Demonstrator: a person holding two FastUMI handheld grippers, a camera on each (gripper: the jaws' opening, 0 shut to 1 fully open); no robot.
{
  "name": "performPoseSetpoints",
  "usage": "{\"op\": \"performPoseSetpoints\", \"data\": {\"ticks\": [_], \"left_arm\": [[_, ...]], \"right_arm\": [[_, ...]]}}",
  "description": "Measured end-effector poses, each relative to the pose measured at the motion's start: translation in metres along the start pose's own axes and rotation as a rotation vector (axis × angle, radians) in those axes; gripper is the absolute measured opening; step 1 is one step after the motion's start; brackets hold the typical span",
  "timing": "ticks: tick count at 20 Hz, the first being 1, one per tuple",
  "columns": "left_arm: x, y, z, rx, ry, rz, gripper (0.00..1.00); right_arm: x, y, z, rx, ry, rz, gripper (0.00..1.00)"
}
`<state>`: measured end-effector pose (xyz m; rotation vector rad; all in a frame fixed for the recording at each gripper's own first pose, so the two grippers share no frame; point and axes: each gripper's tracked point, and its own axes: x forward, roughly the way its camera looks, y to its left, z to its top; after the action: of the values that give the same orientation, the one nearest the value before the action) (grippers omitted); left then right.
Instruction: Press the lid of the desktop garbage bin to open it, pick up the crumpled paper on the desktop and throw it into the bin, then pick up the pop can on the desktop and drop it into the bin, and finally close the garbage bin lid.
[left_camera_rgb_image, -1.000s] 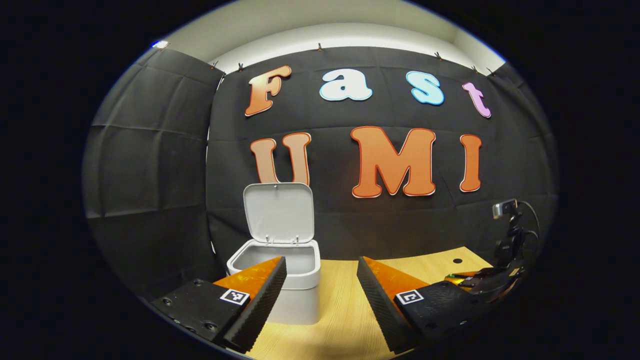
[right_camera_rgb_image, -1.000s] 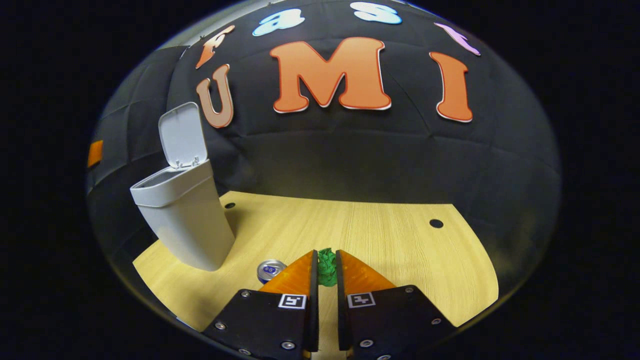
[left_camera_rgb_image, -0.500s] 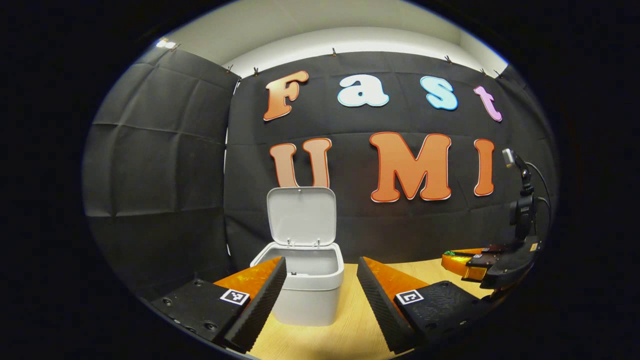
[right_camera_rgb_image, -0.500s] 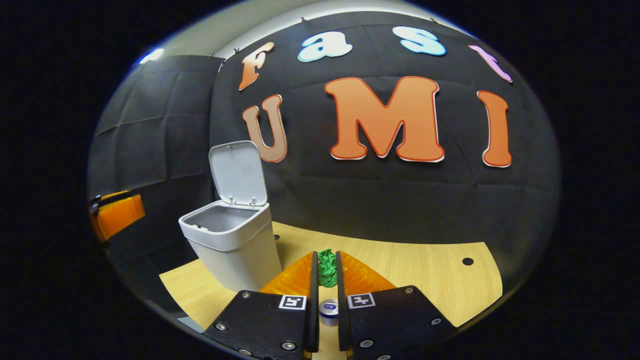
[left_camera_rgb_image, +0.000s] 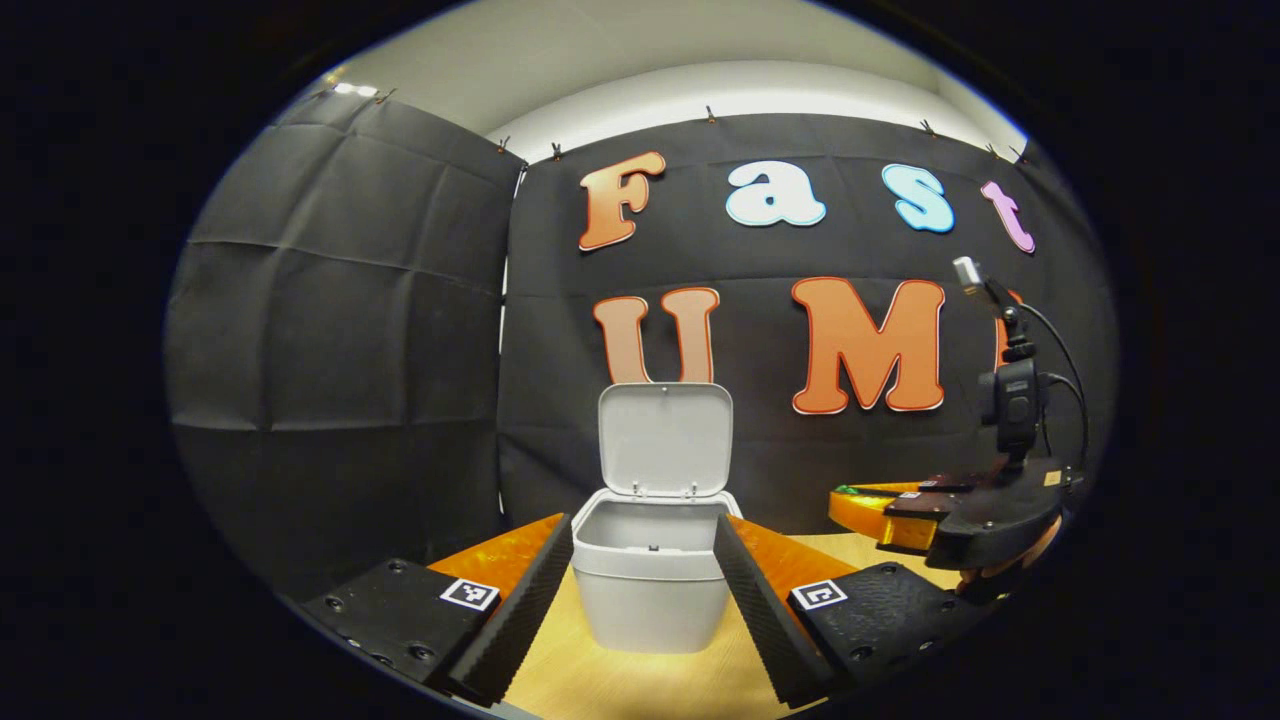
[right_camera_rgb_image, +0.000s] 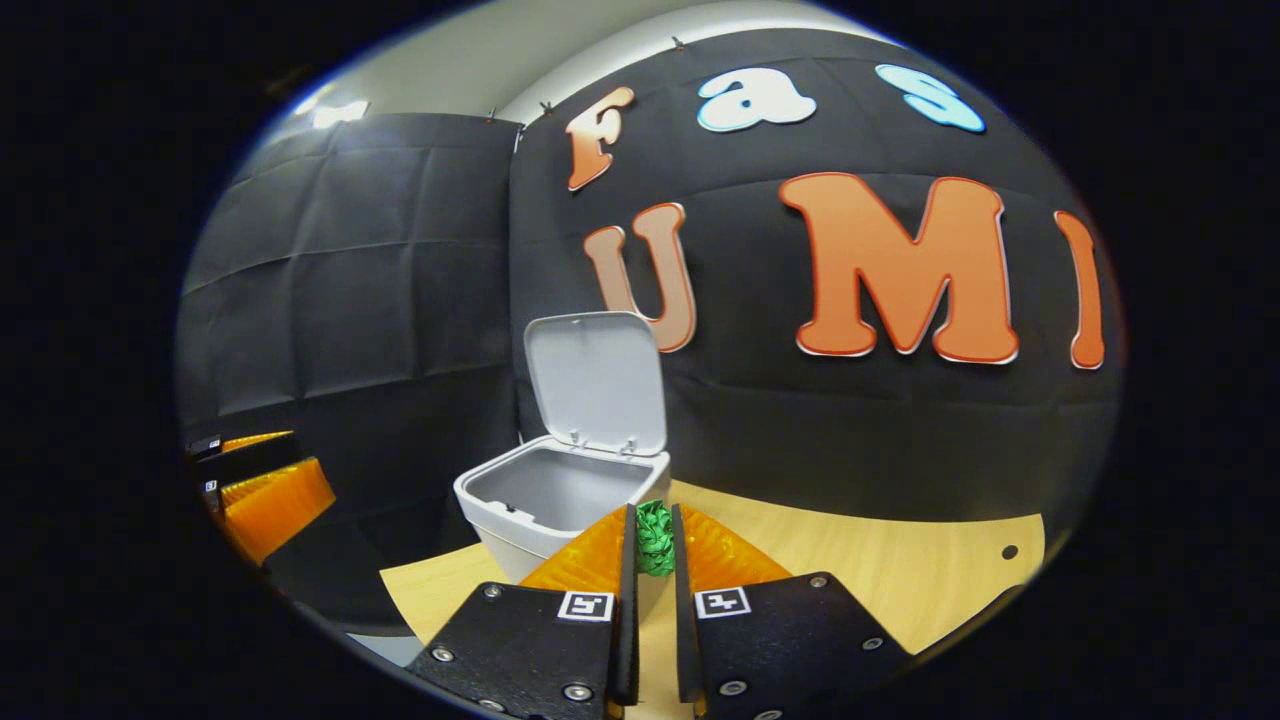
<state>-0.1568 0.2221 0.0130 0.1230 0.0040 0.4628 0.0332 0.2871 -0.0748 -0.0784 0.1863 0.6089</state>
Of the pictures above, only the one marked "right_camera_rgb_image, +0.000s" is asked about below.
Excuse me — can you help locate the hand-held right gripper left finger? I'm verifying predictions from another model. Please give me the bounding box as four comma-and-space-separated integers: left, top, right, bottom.
405, 503, 641, 720

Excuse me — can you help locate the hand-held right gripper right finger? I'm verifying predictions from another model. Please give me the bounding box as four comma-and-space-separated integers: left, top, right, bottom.
670, 503, 913, 720

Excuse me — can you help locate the green paper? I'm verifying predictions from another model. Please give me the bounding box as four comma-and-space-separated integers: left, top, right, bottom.
635, 499, 678, 578

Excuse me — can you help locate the white desktop garbage bin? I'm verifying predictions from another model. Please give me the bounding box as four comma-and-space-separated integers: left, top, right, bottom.
453, 311, 673, 586

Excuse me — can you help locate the wooden desktop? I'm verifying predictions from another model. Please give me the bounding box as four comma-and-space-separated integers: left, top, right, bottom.
380, 480, 1046, 720

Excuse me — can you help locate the black backdrop cloth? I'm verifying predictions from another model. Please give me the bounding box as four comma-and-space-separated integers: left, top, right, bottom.
175, 28, 1126, 641

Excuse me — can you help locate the white ceiling light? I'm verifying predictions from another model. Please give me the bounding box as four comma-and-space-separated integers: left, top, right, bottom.
300, 95, 371, 131

